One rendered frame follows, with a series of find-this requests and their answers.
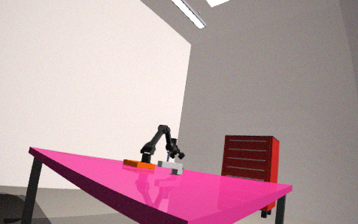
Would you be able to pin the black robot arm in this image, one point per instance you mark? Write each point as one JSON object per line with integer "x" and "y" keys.
{"x": 149, "y": 148}

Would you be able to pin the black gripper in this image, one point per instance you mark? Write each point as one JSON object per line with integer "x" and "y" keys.
{"x": 181, "y": 153}

